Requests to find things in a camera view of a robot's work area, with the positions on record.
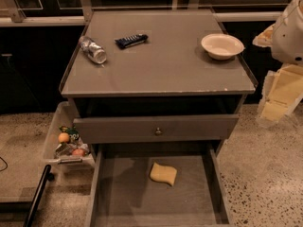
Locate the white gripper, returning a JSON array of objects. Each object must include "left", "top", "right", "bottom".
[{"left": 253, "top": 25, "right": 303, "bottom": 127}]

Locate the yellow sponge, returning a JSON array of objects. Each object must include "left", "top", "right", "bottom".
[{"left": 150, "top": 163, "right": 177, "bottom": 186}]

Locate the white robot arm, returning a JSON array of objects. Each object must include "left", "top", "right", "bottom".
[{"left": 253, "top": 0, "right": 303, "bottom": 128}]

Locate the grey drawer cabinet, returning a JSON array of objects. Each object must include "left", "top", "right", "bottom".
[{"left": 59, "top": 9, "right": 258, "bottom": 158}]

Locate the round metal drawer knob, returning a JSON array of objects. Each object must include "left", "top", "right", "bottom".
[{"left": 154, "top": 128, "right": 163, "bottom": 136}]

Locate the grey top drawer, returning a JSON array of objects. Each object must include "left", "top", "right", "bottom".
[{"left": 73, "top": 114, "right": 239, "bottom": 144}]

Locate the open grey middle drawer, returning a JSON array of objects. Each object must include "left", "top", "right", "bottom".
[{"left": 84, "top": 142, "right": 234, "bottom": 227}]

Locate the white paper bowl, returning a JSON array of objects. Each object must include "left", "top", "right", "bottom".
[{"left": 201, "top": 34, "right": 244, "bottom": 61}]

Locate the clear plastic water bottle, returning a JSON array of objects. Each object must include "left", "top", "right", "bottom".
[{"left": 79, "top": 36, "right": 107, "bottom": 64}]

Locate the green snack bag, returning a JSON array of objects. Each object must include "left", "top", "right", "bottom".
[{"left": 59, "top": 126, "right": 80, "bottom": 143}]

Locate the red apple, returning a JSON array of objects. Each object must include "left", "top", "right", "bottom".
[{"left": 72, "top": 148, "right": 86, "bottom": 156}]

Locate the orange fruit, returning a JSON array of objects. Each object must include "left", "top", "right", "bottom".
[{"left": 58, "top": 132, "right": 70, "bottom": 143}]

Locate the silver foil snack packet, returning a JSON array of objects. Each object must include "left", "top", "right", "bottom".
[{"left": 54, "top": 143, "right": 75, "bottom": 158}]

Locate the clear plastic storage bin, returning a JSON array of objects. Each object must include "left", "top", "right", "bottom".
[{"left": 43, "top": 101, "right": 95, "bottom": 172}]

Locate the black bar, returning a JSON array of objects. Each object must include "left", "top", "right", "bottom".
[{"left": 23, "top": 165, "right": 54, "bottom": 227}]

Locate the white railing frame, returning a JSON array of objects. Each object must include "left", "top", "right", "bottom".
[{"left": 0, "top": 0, "right": 292, "bottom": 26}]

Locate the black cable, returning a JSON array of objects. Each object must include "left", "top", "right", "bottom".
[{"left": 0, "top": 156, "right": 9, "bottom": 172}]

